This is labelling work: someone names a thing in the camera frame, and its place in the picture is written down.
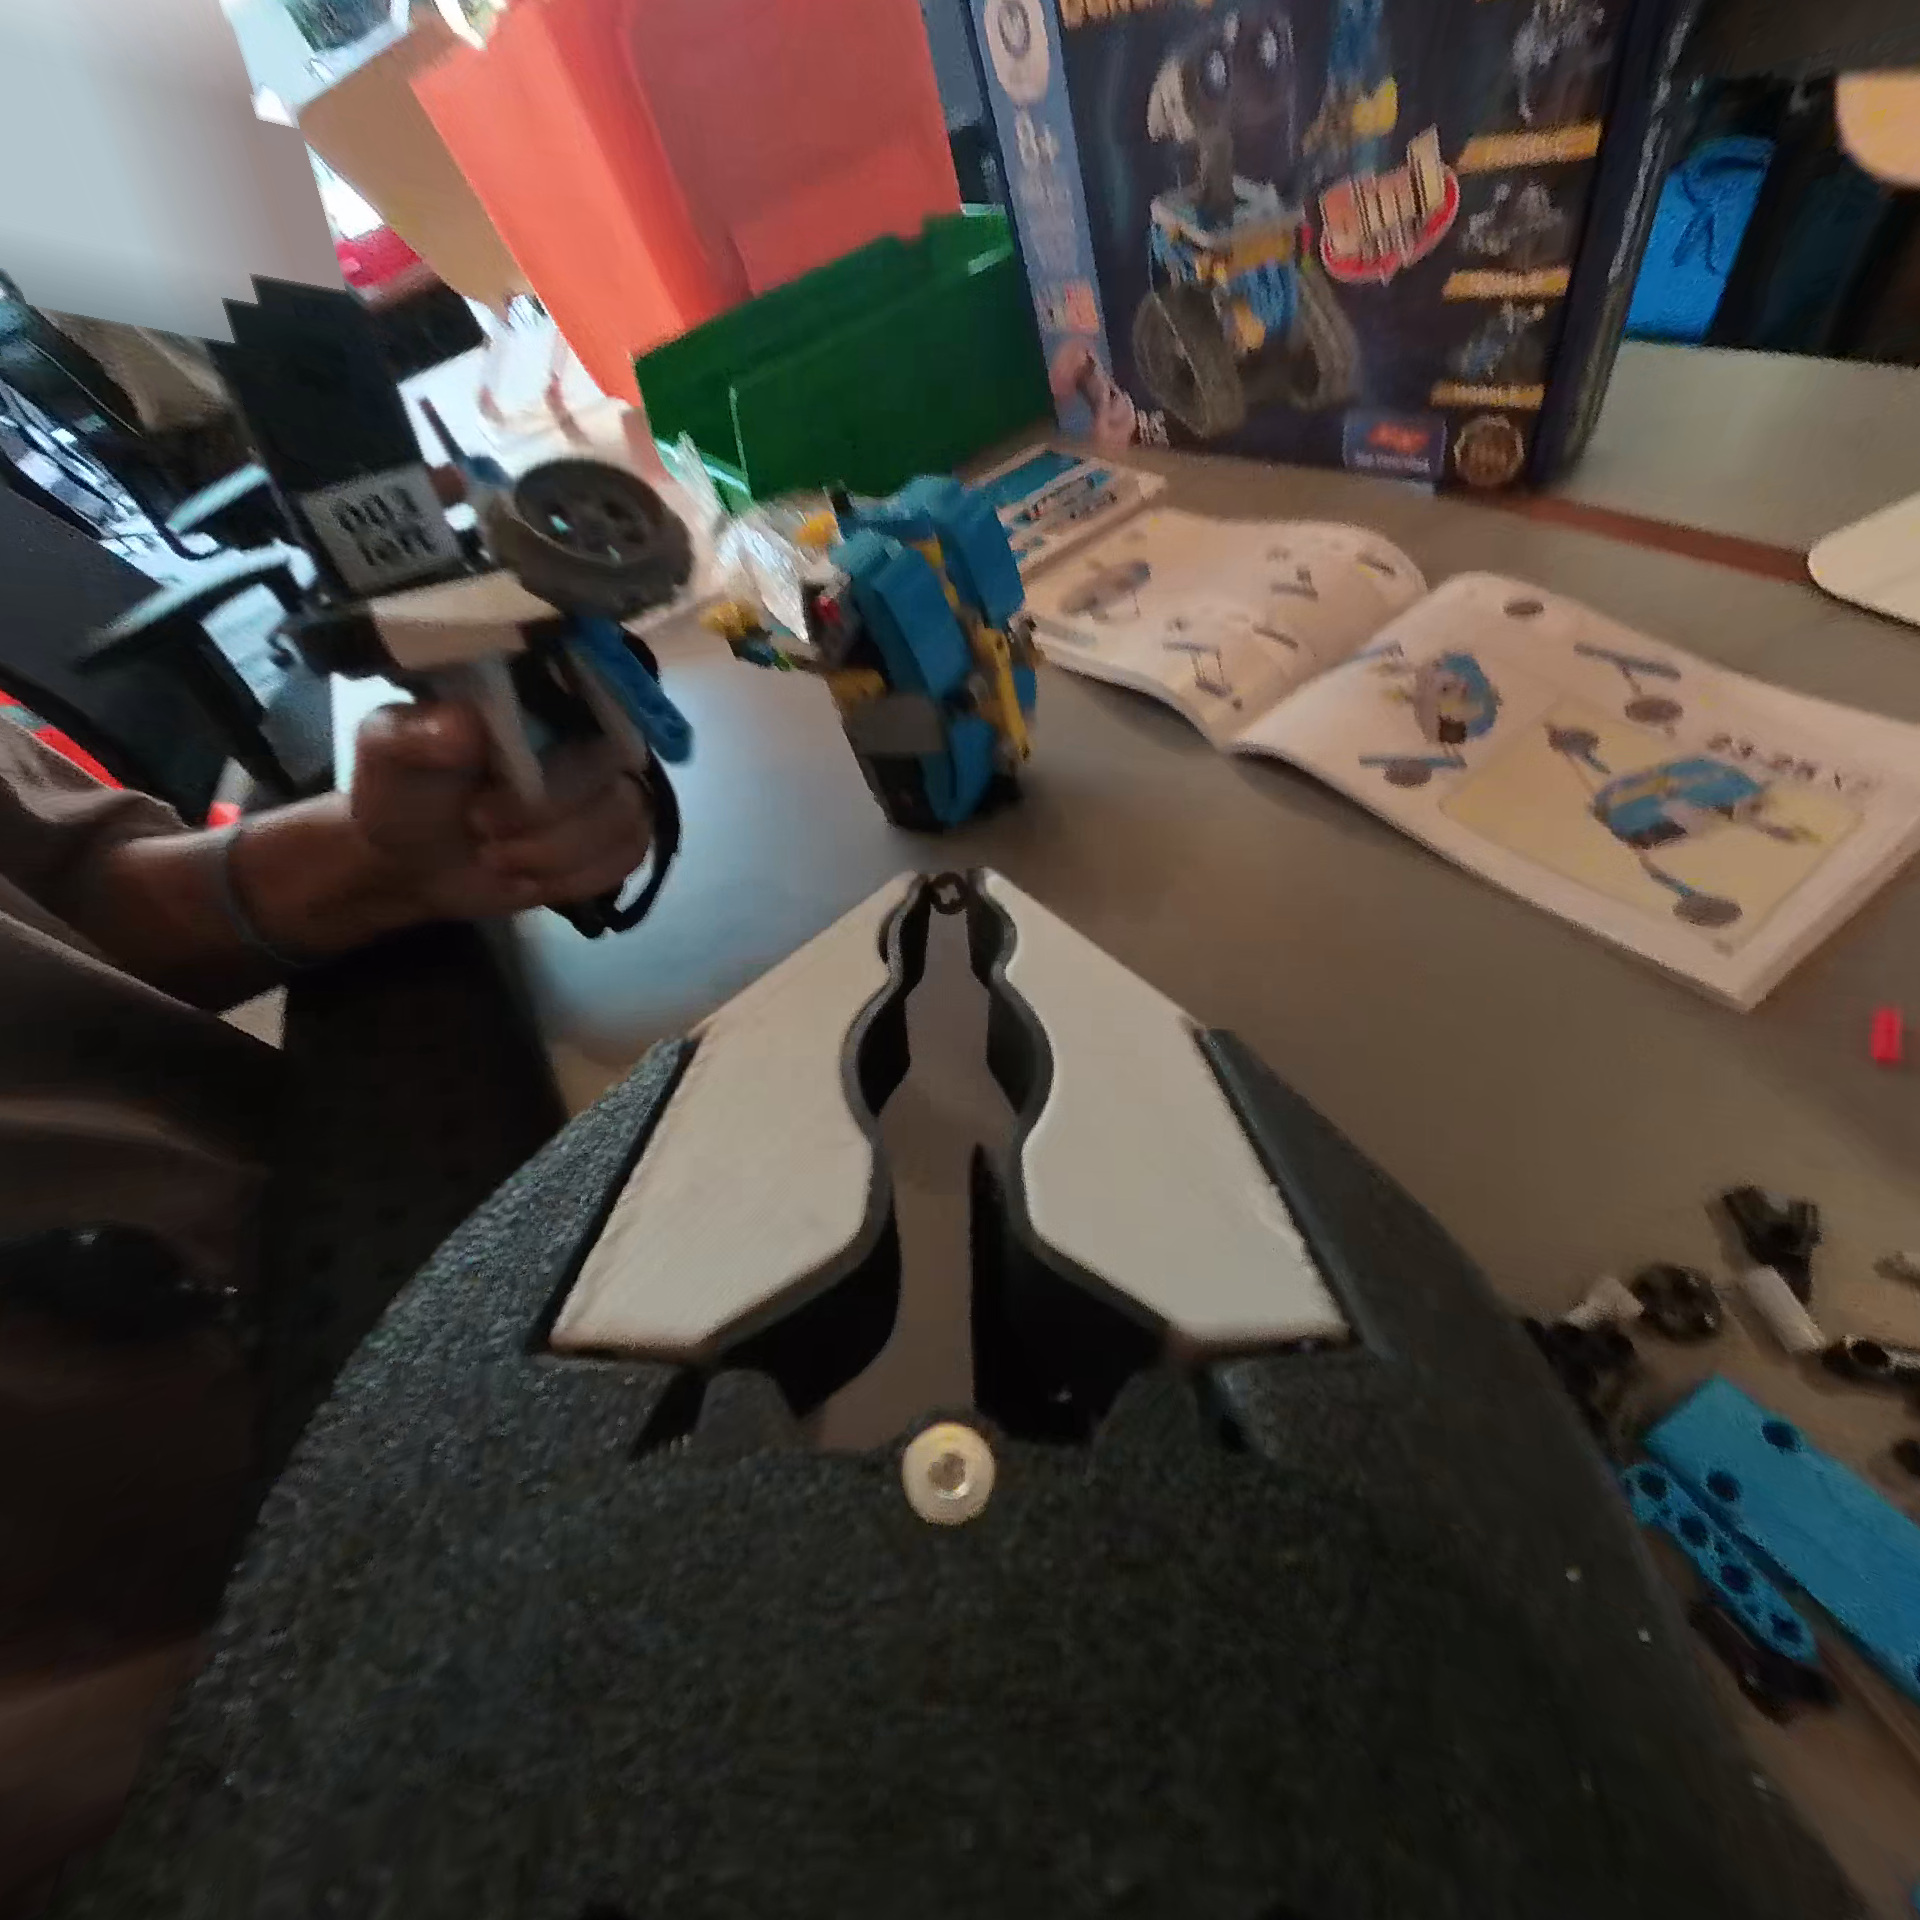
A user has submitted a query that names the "robot kit box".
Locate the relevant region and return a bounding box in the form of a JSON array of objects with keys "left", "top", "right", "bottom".
[{"left": 959, "top": 0, "right": 1665, "bottom": 495}]

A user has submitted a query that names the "bubble wrap bag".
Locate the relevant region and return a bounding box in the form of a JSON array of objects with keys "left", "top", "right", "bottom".
[{"left": 674, "top": 444, "right": 833, "bottom": 595}]

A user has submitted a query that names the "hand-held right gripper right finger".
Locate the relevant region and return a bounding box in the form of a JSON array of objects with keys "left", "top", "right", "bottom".
[{"left": 959, "top": 864, "right": 1352, "bottom": 1368}]

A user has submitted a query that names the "black office chair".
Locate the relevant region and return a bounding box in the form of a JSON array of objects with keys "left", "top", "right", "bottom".
[{"left": 0, "top": 449, "right": 354, "bottom": 819}]

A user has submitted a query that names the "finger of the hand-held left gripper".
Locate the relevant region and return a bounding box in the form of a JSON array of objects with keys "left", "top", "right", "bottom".
[{"left": 366, "top": 579, "right": 715, "bottom": 676}]

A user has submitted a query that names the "tan paper bag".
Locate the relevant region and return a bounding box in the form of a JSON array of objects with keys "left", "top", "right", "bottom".
[{"left": 301, "top": 47, "right": 526, "bottom": 300}]

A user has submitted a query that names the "instruction booklet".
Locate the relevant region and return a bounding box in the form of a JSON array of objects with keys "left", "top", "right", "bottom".
[{"left": 1036, "top": 510, "right": 1920, "bottom": 1010}]

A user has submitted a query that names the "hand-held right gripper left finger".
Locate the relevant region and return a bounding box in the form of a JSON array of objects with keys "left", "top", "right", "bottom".
[{"left": 548, "top": 868, "right": 949, "bottom": 1368}]

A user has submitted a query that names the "person's left hand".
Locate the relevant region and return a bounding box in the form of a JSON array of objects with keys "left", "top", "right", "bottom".
[{"left": 354, "top": 697, "right": 660, "bottom": 916}]

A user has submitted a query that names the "grey toothed wheel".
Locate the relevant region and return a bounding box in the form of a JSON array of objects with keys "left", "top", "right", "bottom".
[{"left": 487, "top": 457, "right": 700, "bottom": 617}]

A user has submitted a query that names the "pile of building pieces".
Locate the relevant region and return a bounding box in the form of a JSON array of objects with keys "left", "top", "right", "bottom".
[{"left": 1524, "top": 1186, "right": 1920, "bottom": 1729}]

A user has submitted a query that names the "blue perforated beam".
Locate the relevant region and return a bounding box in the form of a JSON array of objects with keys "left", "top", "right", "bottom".
[{"left": 562, "top": 608, "right": 700, "bottom": 767}]

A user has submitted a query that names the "orange tote bag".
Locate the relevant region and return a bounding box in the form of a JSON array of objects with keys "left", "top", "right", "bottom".
[{"left": 415, "top": 0, "right": 961, "bottom": 405}]

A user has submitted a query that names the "blue wristband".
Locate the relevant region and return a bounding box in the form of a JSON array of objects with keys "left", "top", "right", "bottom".
[{"left": 211, "top": 824, "right": 278, "bottom": 967}]

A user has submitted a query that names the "green storage bin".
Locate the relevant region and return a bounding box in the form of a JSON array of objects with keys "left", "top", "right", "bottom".
[{"left": 634, "top": 209, "right": 1050, "bottom": 504}]

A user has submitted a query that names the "blue toy robot model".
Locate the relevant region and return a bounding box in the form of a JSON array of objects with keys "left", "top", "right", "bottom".
[{"left": 704, "top": 477, "right": 1045, "bottom": 829}]

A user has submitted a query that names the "sticker sheet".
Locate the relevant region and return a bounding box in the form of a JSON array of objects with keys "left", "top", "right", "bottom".
[{"left": 976, "top": 444, "right": 1170, "bottom": 579}]

